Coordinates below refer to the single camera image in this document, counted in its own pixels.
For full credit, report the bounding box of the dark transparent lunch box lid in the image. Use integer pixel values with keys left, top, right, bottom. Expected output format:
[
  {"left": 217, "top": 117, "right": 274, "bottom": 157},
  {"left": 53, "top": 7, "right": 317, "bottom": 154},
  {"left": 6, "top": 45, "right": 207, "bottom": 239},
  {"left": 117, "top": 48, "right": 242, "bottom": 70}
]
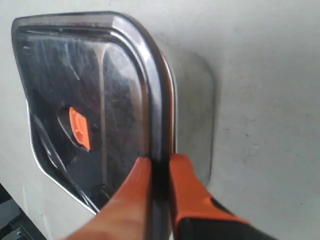
[{"left": 11, "top": 11, "right": 175, "bottom": 240}]

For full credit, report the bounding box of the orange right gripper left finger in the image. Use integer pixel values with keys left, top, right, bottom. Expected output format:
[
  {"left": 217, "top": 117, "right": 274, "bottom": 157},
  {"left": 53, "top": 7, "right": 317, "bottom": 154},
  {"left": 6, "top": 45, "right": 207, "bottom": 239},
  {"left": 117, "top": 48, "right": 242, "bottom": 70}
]
[{"left": 65, "top": 157, "right": 152, "bottom": 240}]

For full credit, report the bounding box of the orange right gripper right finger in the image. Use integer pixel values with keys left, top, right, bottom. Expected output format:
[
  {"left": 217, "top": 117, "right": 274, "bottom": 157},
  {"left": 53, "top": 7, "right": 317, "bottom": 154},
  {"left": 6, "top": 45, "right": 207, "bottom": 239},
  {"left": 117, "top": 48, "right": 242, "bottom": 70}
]
[{"left": 169, "top": 154, "right": 249, "bottom": 238}]

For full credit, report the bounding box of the steel two-compartment lunch box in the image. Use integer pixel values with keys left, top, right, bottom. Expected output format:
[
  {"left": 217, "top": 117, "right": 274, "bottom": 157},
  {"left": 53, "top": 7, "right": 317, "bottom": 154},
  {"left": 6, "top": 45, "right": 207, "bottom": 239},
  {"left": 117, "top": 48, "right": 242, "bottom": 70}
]
[{"left": 28, "top": 53, "right": 215, "bottom": 213}]

